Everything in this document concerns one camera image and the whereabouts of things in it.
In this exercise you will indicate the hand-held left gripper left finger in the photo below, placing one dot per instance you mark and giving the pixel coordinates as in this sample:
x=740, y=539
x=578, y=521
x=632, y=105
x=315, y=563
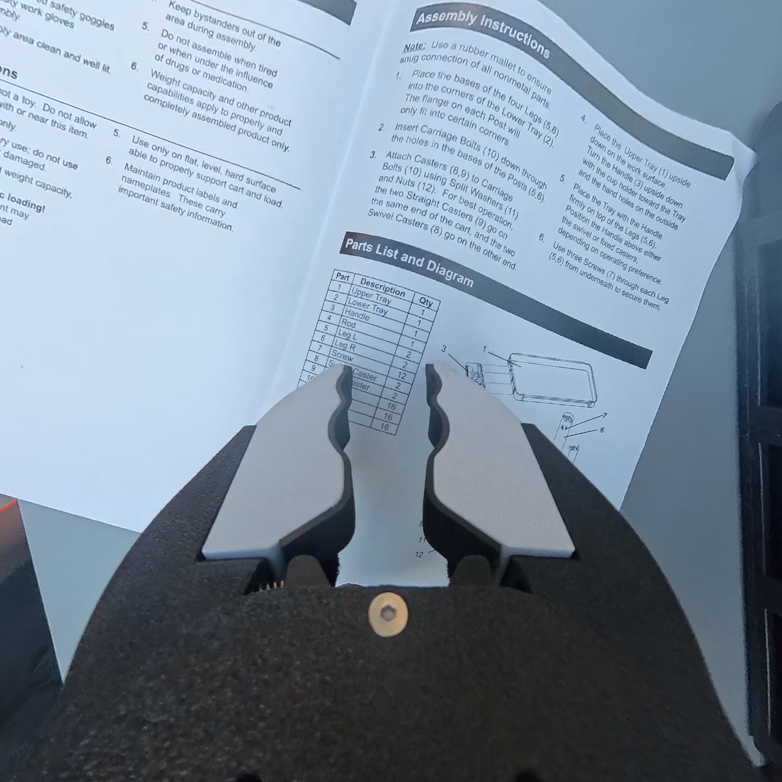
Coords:
x=281, y=482

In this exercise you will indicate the white paper instruction manual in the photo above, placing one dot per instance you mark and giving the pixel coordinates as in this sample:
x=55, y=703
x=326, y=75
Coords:
x=214, y=317

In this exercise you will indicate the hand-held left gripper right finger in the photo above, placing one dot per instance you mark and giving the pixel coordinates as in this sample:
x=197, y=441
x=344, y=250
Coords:
x=501, y=482

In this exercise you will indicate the black jacket with red print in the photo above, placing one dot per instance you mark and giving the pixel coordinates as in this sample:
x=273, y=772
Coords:
x=24, y=611

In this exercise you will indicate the grey desk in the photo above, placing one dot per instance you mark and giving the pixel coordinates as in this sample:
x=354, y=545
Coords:
x=684, y=550

